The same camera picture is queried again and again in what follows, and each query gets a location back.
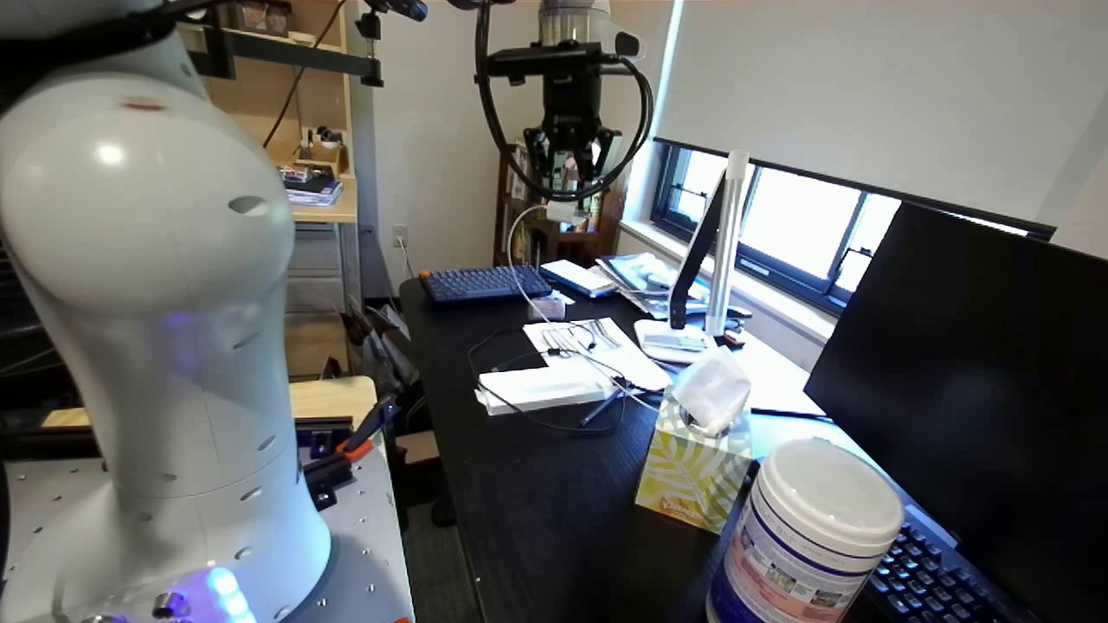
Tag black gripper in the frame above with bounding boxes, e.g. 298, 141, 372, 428
522, 72, 622, 212

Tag white charger cube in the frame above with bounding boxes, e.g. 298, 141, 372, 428
548, 192, 600, 230

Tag white charger cable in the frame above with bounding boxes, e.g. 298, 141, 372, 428
503, 200, 567, 327

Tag wooden bookshelf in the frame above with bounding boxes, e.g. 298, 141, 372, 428
491, 140, 628, 270

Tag white book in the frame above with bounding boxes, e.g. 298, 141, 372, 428
540, 257, 621, 302

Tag stack of books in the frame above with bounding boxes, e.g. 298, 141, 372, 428
600, 248, 755, 323

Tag small white box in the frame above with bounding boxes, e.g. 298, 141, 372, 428
528, 292, 577, 323

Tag dark framed eyeglasses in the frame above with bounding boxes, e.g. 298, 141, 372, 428
533, 323, 628, 357

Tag scattered white papers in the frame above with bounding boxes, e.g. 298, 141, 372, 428
521, 316, 680, 394

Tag white desk lamp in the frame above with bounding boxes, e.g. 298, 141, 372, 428
632, 145, 755, 370

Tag flat white box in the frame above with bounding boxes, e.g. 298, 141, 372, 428
471, 357, 621, 418

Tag light wooden shelf unit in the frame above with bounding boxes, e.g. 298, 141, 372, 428
210, 0, 364, 230

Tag white tissue sheet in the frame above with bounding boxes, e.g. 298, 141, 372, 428
668, 351, 755, 441

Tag grey drawer cabinet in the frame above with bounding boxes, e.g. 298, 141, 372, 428
253, 220, 353, 323

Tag yellow patterned tissue box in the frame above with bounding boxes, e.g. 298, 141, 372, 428
635, 394, 757, 535

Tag light wooden board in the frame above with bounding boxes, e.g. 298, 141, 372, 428
38, 374, 380, 435

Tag beige roller blind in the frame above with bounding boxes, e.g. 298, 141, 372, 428
651, 0, 1108, 224

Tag black red clamp tool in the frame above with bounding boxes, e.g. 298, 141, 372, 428
305, 394, 403, 514

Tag white wipes canister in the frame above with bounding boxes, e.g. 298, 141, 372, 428
703, 435, 906, 623

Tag black computer monitor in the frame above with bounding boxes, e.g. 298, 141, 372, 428
802, 200, 1108, 623

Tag black computer keyboard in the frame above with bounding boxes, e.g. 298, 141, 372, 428
853, 503, 1032, 623

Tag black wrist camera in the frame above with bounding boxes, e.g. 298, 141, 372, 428
475, 30, 644, 85

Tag black camera with metal pole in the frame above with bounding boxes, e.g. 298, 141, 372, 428
348, 0, 432, 305

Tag black window frame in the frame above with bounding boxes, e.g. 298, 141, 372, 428
644, 134, 1059, 319

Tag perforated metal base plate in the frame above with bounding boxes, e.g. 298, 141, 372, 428
0, 455, 419, 623

